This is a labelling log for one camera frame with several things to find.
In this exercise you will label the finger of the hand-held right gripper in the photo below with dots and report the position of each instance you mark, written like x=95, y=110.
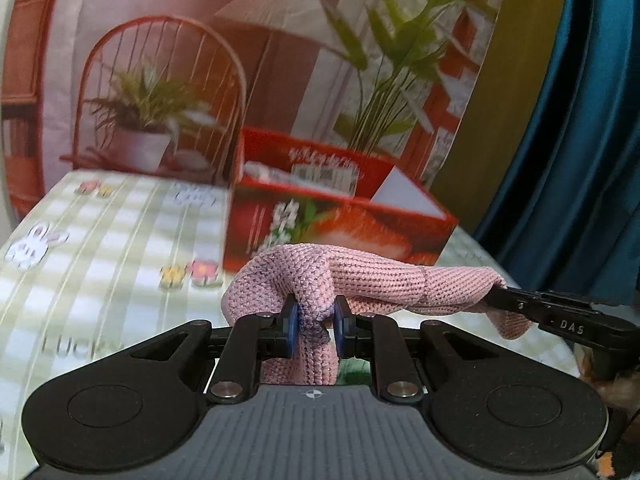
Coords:
x=515, y=305

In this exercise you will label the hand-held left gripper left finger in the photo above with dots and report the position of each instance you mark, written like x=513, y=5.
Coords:
x=291, y=327

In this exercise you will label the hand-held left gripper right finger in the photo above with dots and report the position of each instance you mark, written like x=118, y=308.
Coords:
x=341, y=327

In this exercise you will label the pink knitted cloth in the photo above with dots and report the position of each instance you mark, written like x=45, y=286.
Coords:
x=380, y=275

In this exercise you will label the red cardboard box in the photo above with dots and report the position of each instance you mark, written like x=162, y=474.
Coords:
x=345, y=220

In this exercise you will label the person's right hand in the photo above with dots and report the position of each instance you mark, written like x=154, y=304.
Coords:
x=622, y=394

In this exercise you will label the green shiny packet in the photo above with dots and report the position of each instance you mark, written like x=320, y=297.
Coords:
x=356, y=374

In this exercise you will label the teal curtain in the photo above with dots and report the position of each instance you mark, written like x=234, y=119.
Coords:
x=580, y=135

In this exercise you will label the checked bunny tablecloth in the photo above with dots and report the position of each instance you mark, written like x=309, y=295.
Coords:
x=100, y=245

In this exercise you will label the printed wall cloth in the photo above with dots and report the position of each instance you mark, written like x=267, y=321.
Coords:
x=280, y=60

